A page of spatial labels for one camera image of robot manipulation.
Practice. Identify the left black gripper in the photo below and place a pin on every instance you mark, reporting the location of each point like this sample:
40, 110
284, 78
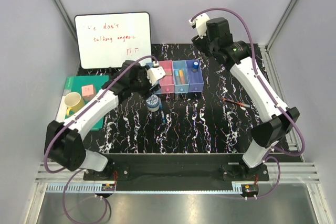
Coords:
149, 89

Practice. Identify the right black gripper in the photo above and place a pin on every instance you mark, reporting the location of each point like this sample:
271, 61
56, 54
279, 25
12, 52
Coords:
199, 41

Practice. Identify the light blue bin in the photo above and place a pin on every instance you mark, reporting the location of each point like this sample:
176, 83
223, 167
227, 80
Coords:
158, 87

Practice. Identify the blue white tape roll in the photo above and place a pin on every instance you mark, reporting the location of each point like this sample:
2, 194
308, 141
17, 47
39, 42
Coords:
152, 103

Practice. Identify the pink bin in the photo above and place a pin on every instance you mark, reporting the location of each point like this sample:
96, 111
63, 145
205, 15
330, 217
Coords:
167, 83

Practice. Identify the grey blue glue stick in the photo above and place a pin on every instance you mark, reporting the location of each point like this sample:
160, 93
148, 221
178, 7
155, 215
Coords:
195, 66

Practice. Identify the blue white marker pen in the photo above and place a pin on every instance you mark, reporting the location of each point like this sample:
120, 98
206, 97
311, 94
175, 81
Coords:
177, 77

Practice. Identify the purple bin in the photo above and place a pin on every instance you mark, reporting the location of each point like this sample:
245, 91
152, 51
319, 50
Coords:
195, 80

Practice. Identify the teal blue bin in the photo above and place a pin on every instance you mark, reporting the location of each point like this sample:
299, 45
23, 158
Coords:
182, 88

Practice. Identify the orange highlighter pen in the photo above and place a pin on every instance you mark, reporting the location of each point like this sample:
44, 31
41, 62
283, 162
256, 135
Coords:
181, 76

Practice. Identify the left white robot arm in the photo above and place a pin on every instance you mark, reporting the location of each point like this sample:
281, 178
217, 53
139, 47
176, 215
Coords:
64, 140

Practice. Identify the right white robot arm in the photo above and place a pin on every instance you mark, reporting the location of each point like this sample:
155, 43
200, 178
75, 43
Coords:
276, 117

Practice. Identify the thin blue pen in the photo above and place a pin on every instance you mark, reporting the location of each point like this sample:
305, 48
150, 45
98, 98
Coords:
162, 114

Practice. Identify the pink eraser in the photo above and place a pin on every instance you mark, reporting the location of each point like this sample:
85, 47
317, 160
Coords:
88, 92

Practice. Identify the white dry-erase board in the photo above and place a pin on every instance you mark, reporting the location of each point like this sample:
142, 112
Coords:
107, 40

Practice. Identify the green notebook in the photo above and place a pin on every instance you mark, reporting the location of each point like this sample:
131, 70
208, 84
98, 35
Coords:
74, 84

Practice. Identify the yellow cream mug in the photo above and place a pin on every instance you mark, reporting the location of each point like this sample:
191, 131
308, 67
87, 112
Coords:
74, 103

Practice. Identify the black marbled table mat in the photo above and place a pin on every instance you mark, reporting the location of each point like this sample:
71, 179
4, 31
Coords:
195, 123

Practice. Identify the red pencil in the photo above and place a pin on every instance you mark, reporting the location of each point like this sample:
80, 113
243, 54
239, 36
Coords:
237, 103

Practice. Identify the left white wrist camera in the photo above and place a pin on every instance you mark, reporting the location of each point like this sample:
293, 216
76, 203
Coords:
154, 72

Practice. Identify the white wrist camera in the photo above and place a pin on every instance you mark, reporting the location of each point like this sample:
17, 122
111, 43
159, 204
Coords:
199, 23
154, 72

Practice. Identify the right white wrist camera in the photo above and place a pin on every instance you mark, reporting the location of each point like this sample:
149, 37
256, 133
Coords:
199, 23

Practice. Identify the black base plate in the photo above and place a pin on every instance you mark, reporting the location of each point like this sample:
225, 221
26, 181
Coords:
175, 173

